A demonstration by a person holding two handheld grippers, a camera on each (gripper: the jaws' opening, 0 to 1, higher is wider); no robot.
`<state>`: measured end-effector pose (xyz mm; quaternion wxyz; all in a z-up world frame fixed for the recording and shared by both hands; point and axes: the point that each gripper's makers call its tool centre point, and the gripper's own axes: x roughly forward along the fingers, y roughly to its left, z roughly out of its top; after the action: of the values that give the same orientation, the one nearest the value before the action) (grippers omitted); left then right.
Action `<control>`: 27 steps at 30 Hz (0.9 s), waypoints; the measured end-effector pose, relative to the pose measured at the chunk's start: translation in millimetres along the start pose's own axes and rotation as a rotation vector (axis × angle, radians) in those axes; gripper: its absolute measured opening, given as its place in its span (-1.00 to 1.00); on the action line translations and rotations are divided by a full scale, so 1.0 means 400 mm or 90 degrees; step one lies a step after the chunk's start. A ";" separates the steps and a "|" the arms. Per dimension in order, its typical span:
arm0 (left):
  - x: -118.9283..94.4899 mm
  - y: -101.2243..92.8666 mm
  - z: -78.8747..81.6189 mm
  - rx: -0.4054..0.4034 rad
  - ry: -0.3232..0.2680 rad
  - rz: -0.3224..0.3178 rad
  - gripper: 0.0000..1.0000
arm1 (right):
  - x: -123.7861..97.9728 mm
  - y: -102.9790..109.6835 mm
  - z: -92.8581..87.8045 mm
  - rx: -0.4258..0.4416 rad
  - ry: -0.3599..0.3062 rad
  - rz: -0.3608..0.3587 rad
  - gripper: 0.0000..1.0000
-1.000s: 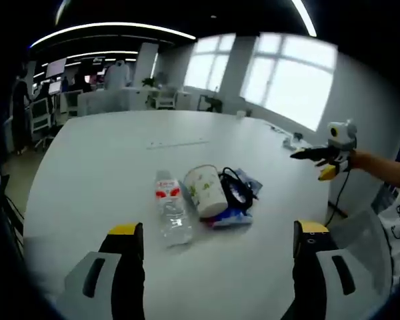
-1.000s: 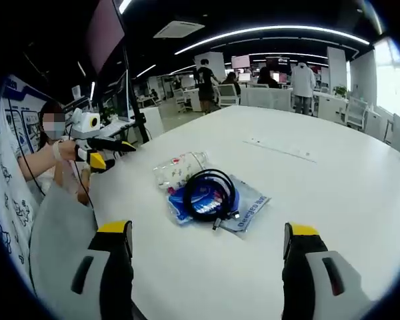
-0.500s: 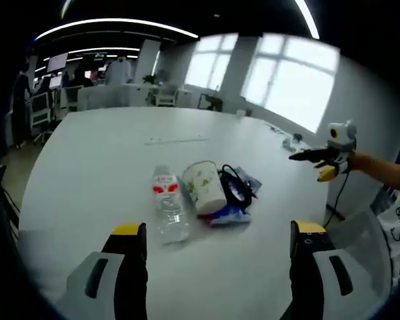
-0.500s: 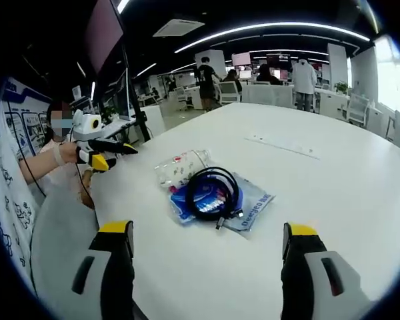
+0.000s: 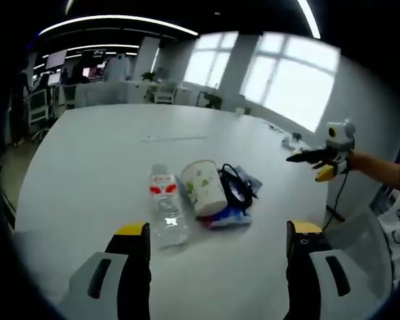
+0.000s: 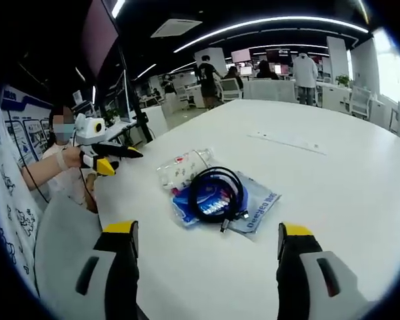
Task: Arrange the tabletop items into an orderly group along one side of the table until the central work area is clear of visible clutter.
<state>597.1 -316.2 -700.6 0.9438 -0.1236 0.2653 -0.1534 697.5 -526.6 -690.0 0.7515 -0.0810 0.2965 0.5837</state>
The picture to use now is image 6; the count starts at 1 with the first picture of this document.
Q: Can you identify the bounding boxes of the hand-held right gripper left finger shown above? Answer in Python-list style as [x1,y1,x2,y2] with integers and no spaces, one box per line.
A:
[36,219,140,320]

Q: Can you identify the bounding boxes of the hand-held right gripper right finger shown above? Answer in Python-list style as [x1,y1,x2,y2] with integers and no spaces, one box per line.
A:
[275,221,383,320]

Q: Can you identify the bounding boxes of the clear bag with blue print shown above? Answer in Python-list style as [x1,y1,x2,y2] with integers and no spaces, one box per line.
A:
[225,170,283,241]

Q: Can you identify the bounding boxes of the blue plastic packet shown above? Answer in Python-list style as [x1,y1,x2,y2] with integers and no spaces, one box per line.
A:
[171,186,229,231]

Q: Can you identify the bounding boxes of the black cable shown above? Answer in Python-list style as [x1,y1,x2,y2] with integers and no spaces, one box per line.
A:
[187,166,251,234]

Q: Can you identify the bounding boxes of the person's left hand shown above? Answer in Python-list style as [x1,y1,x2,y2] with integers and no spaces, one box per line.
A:
[56,145,86,169]

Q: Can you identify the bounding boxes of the green potted plant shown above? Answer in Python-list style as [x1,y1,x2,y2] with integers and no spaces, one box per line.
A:
[335,73,351,89]
[103,107,121,128]

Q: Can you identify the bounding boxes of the black screen stand pole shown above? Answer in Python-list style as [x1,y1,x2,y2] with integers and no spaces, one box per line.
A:
[115,43,154,145]

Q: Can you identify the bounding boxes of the white table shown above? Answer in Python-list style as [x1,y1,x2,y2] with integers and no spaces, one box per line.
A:
[93,98,400,320]

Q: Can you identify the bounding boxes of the person's white printed shirt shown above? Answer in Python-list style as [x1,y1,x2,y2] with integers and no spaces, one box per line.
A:
[0,106,43,297]

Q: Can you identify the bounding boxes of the white office chair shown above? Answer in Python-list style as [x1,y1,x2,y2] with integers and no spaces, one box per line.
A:
[347,85,373,120]
[221,77,244,103]

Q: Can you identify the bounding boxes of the ceiling air vent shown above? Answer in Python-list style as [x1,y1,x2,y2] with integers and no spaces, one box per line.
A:
[149,18,203,39]

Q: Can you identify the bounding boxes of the curved ceiling light strip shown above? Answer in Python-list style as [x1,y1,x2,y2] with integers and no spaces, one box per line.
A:
[173,15,370,54]

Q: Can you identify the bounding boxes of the wall poster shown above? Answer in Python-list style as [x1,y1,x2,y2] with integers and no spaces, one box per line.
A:
[1,85,55,169]

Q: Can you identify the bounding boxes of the large dark wall screen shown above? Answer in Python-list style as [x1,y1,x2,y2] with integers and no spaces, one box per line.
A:
[81,0,121,81]

